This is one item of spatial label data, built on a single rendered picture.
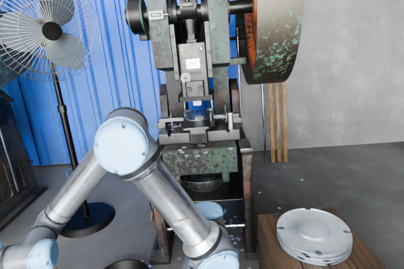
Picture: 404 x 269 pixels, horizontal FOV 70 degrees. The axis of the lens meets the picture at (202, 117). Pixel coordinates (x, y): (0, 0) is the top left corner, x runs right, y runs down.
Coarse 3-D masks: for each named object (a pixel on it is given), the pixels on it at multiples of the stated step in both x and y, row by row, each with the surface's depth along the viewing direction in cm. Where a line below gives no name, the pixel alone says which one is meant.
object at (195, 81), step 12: (180, 48) 149; (192, 48) 149; (204, 48) 149; (180, 60) 151; (192, 60) 151; (204, 60) 151; (180, 72) 153; (192, 72) 152; (204, 72) 152; (192, 84) 151; (204, 84) 154; (192, 96) 153
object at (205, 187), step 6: (198, 174) 191; (204, 174) 191; (210, 174) 190; (216, 174) 188; (186, 180) 183; (192, 180) 185; (216, 180) 163; (186, 186) 168; (192, 186) 165; (198, 186) 164; (204, 186) 163; (210, 186) 164; (216, 186) 166
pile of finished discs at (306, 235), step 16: (304, 208) 133; (288, 224) 124; (304, 224) 122; (320, 224) 121; (336, 224) 121; (288, 240) 114; (304, 240) 114; (320, 240) 113; (336, 240) 112; (352, 240) 114; (304, 256) 108; (320, 256) 106; (336, 256) 107
